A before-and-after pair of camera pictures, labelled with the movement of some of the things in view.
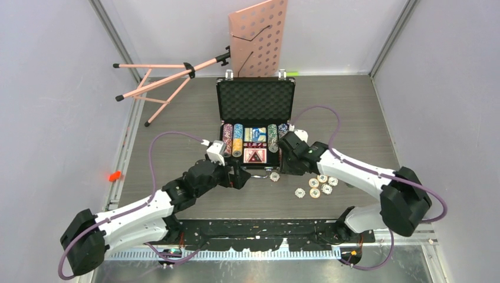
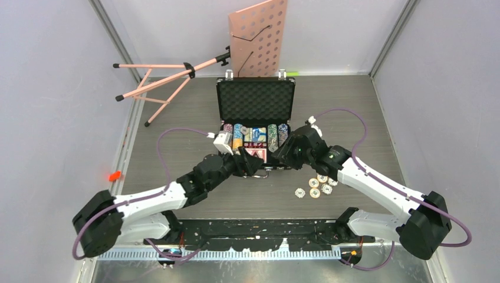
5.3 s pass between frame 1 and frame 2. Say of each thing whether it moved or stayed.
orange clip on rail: stayed
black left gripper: moved
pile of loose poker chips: stayed
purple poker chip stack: stayed
